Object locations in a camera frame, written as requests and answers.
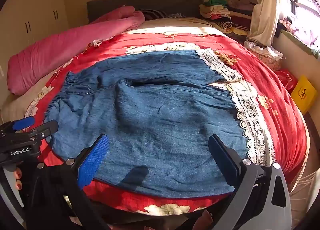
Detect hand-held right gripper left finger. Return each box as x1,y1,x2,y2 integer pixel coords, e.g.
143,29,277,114
24,134,110,230

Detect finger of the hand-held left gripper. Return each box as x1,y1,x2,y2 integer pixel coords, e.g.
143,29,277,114
0,116,36,133
25,119,59,143

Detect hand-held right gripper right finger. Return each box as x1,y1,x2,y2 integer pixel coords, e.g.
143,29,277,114
208,134,292,230

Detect blue denim pants lace hems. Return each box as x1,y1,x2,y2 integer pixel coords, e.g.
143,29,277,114
45,49,277,198

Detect person's left hand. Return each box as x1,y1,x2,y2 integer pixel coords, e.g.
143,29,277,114
14,167,23,191

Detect red floral bedspread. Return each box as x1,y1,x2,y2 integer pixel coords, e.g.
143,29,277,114
24,31,308,217

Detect pink quilt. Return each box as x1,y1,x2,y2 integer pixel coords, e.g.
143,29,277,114
7,5,146,95

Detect red bag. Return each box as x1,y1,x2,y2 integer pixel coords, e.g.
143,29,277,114
275,69,299,94

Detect yellow box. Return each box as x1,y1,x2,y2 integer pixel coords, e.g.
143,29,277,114
291,75,317,115

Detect pink floral box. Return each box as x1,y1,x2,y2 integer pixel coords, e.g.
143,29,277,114
252,50,283,71

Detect cream wardrobe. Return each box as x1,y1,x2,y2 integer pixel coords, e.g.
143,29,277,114
0,0,70,76

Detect pile of folded clothes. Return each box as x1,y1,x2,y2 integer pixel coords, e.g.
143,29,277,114
199,0,256,37

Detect purple floral cloth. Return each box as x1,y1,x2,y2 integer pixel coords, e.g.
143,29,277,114
279,16,320,56

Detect striped pillow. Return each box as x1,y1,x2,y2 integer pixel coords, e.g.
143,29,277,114
139,9,168,21

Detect cream curtain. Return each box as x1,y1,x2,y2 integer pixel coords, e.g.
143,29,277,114
246,0,296,47

